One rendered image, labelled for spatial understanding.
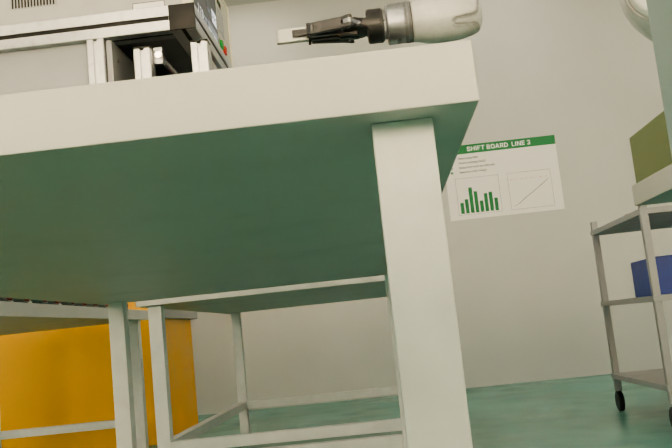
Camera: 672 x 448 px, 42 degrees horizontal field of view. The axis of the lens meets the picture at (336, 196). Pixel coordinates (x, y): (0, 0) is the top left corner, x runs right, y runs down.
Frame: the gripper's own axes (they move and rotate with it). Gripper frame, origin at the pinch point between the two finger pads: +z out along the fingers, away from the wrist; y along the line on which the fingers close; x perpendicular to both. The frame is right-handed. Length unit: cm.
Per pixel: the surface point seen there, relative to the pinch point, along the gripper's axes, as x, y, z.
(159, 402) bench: -84, 140, 72
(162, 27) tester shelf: -10.6, -42.4, 18.8
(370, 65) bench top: -45, -118, -15
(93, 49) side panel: -13, -42, 31
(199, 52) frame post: -15.1, -40.1, 13.2
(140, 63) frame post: -15.9, -40.6, 23.5
